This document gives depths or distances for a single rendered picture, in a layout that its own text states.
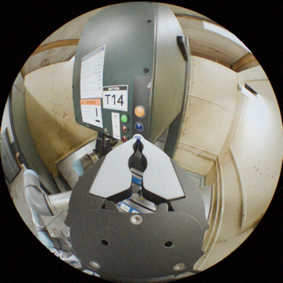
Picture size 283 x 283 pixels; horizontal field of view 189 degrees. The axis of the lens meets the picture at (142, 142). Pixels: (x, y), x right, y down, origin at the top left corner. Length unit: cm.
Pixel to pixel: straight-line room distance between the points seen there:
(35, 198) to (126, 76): 49
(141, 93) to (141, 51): 11
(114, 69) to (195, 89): 105
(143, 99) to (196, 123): 110
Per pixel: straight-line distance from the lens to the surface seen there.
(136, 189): 61
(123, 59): 28
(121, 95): 27
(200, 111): 125
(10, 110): 70
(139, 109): 23
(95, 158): 54
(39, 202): 42
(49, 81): 145
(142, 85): 23
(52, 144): 152
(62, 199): 42
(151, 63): 23
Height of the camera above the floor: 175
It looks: 33 degrees down
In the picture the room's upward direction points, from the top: 4 degrees clockwise
